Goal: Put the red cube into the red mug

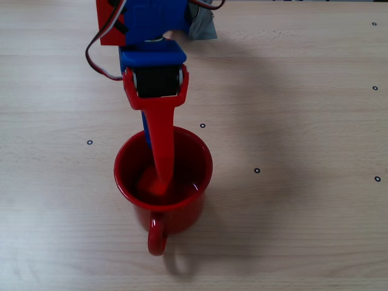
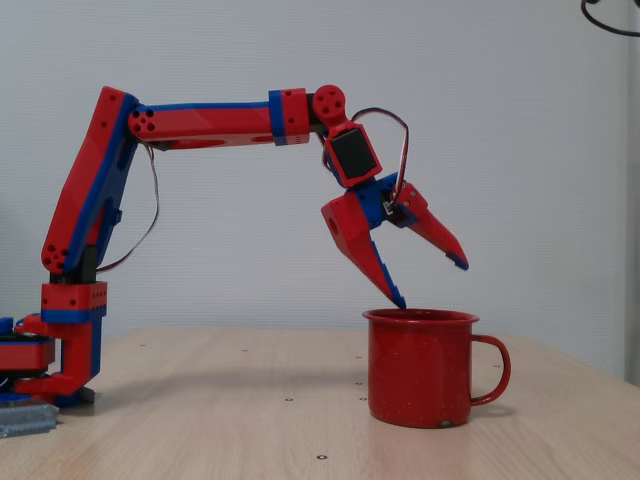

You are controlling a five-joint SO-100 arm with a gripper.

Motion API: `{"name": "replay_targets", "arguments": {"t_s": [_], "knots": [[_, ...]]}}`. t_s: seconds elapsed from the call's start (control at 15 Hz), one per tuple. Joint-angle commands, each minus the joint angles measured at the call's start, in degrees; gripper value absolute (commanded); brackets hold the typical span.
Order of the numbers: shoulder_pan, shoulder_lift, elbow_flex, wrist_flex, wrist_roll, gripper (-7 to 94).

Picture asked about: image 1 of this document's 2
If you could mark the red enamel mug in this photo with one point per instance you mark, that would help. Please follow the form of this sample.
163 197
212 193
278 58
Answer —
182 218

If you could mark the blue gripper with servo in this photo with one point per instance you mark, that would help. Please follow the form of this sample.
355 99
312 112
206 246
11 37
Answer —
156 81

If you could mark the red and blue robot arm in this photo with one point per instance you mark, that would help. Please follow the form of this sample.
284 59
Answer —
151 18

